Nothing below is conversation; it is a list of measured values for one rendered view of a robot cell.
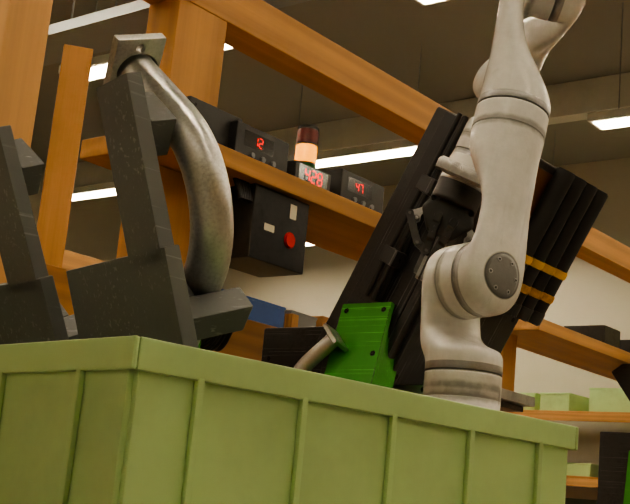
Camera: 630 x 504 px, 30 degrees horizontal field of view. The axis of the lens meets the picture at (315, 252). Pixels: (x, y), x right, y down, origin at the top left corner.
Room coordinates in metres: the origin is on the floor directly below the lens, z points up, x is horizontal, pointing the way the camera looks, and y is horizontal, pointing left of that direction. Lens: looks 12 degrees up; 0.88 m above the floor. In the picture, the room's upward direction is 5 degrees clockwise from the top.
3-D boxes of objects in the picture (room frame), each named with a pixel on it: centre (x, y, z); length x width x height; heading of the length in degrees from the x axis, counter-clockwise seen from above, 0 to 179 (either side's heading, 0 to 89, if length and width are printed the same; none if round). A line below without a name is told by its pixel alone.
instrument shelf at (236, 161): (2.47, 0.09, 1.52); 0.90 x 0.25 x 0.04; 140
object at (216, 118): (2.22, 0.24, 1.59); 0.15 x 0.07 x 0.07; 140
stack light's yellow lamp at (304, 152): (2.59, 0.04, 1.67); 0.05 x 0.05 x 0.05
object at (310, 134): (2.59, 0.04, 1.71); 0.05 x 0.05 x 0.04
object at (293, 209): (2.36, 0.12, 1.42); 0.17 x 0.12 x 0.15; 140
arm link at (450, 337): (1.40, -0.19, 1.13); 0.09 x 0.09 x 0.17; 33
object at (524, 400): (2.30, -0.24, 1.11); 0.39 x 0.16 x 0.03; 50
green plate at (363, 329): (2.21, -0.11, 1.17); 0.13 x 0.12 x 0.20; 140
